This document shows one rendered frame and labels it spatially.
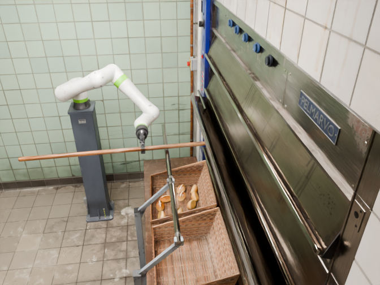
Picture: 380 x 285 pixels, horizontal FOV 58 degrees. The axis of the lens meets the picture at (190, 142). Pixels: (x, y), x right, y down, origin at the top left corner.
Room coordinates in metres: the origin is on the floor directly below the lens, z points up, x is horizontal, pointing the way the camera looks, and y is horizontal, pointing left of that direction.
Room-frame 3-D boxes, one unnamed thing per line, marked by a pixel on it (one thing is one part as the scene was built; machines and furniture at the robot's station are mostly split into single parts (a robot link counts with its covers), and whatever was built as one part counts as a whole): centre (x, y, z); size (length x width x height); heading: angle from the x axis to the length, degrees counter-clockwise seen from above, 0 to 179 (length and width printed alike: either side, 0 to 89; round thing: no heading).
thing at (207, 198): (2.06, 0.07, 0.72); 0.56 x 0.49 x 0.28; 6
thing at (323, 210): (1.52, -0.27, 1.80); 1.79 x 0.11 x 0.19; 7
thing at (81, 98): (2.64, 0.93, 1.36); 0.16 x 0.13 x 0.19; 154
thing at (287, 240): (1.52, -0.27, 1.54); 1.79 x 0.11 x 0.19; 7
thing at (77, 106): (2.71, 0.93, 1.23); 0.26 x 0.15 x 0.06; 8
